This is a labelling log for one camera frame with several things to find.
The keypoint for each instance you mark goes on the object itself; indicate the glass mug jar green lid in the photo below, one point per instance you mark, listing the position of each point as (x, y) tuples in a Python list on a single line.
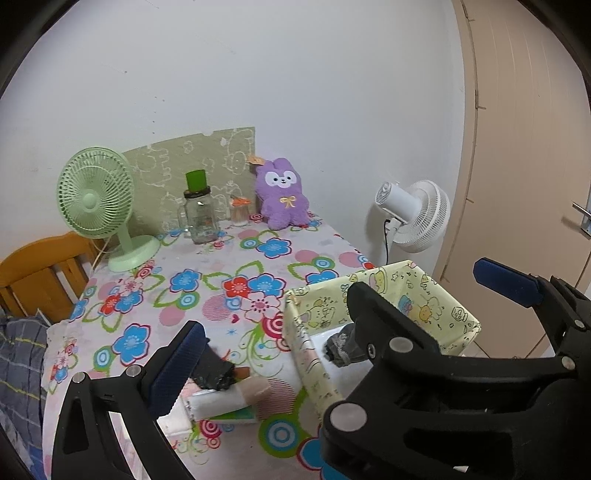
[(201, 217)]

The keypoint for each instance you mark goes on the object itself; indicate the yellow printed fabric basket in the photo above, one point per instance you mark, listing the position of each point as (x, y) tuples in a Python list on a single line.
[(415, 300)]

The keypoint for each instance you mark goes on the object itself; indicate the black cloth bundle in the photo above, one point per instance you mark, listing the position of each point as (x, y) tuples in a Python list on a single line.
[(214, 371)]

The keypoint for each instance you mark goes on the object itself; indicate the blue plaid quilt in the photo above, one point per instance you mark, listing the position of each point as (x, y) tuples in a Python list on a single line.
[(21, 369)]

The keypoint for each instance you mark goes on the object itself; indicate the green patterned wall sheet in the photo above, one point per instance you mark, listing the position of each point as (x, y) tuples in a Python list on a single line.
[(157, 166)]

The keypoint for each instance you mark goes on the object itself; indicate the small toothpick jar orange lid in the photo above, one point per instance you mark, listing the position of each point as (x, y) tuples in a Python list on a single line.
[(240, 214)]

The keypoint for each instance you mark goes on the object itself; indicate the small orange packet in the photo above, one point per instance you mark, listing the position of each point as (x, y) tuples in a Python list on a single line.
[(243, 372)]

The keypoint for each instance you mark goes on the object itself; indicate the floral printed tablecloth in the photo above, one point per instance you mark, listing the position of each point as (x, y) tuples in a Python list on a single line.
[(207, 263)]

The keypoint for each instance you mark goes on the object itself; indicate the white desk fan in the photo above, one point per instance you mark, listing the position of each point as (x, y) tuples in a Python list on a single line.
[(425, 217)]

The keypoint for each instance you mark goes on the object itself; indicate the white roll with tan end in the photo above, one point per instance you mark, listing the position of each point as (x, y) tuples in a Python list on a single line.
[(212, 405)]

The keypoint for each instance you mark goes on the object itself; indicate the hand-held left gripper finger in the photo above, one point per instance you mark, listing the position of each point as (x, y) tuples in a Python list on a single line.
[(178, 364)]

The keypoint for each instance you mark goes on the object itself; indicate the green desk fan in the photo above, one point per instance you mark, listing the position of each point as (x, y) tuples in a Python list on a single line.
[(92, 198)]

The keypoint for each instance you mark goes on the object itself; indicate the beige pink soft packet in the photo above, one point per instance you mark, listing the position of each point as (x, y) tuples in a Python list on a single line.
[(256, 390)]

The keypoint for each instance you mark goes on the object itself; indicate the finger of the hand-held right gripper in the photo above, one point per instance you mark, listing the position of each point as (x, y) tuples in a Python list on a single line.
[(508, 281), (383, 327)]

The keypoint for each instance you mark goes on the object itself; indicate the dark grey cloth bundle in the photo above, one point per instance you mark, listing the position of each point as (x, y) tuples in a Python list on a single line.
[(339, 348)]

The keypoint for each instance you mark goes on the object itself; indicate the purple plush toy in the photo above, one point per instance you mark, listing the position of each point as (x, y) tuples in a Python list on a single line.
[(281, 207)]

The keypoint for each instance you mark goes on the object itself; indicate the beige door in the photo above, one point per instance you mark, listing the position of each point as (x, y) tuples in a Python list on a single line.
[(521, 138)]

